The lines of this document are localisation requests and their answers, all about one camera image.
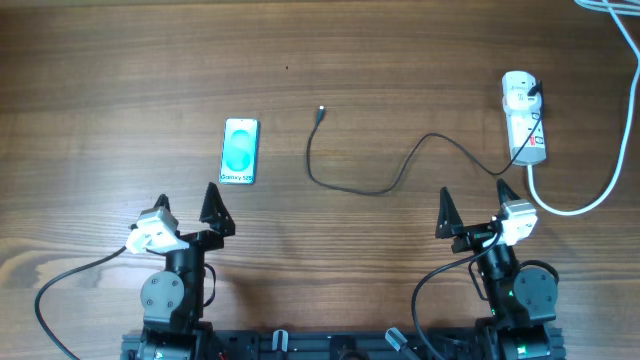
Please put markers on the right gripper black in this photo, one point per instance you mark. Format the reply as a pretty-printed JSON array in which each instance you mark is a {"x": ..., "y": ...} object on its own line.
[{"x": 451, "y": 225}]

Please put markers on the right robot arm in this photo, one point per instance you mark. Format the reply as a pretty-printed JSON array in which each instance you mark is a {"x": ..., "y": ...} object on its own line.
[{"x": 521, "y": 295}]

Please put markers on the white power strip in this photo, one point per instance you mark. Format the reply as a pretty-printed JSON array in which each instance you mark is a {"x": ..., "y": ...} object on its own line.
[{"x": 527, "y": 143}]

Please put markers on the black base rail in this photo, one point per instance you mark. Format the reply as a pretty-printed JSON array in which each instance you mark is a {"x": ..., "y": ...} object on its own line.
[{"x": 340, "y": 345}]

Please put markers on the white USB charger adapter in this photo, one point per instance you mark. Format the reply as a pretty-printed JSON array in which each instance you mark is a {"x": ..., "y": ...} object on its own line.
[{"x": 521, "y": 100}]

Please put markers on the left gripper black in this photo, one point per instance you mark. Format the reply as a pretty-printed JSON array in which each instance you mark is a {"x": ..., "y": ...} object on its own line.
[{"x": 218, "y": 222}]

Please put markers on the Galaxy S25 smartphone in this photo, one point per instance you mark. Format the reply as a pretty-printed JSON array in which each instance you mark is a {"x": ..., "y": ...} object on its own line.
[{"x": 239, "y": 151}]

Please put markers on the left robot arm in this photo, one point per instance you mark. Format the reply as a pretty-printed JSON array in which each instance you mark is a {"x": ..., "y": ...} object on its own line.
[{"x": 173, "y": 299}]

